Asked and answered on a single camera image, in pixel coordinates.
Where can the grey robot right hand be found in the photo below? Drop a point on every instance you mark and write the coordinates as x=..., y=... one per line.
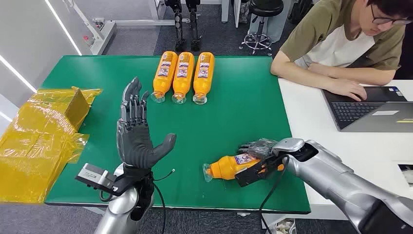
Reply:
x=259, y=148

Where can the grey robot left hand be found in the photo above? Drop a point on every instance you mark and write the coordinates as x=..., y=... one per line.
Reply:
x=134, y=142

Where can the person's right hand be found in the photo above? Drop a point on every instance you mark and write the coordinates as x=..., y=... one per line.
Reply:
x=347, y=88

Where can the orange bottle with clear cap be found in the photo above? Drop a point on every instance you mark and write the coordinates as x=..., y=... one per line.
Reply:
x=203, y=77
x=164, y=74
x=183, y=76
x=226, y=168

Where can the person's right forearm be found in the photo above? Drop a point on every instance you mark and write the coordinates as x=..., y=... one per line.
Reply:
x=296, y=72

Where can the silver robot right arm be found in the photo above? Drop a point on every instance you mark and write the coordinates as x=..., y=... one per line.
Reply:
x=322, y=174

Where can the person's left forearm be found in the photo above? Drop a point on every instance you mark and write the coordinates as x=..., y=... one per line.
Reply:
x=361, y=76

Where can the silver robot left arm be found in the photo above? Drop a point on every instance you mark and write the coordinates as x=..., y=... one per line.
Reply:
x=119, y=210

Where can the grey laptop with black keyboard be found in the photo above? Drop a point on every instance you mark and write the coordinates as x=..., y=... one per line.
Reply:
x=355, y=111

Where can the green table mat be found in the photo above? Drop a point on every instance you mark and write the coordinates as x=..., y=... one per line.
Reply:
x=226, y=122

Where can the person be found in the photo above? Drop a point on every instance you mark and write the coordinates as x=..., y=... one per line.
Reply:
x=335, y=42

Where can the white desk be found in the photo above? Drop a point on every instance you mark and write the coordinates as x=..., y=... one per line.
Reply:
x=355, y=161

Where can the person's black glasses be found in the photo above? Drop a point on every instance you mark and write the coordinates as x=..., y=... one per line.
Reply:
x=387, y=20

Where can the yellow film wrapped cardboard box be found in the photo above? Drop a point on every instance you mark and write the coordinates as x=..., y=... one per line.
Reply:
x=35, y=145

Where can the black stool with chrome base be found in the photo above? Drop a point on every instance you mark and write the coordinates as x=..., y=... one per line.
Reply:
x=266, y=7

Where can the silver black humanoid robot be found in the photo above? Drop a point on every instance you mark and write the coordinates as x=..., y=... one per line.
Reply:
x=178, y=22

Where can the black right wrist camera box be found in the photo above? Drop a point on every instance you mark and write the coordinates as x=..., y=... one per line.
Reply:
x=248, y=176

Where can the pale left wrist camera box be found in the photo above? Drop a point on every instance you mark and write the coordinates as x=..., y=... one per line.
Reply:
x=92, y=176

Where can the white metal frame stand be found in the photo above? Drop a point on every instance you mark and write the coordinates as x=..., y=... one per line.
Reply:
x=103, y=38

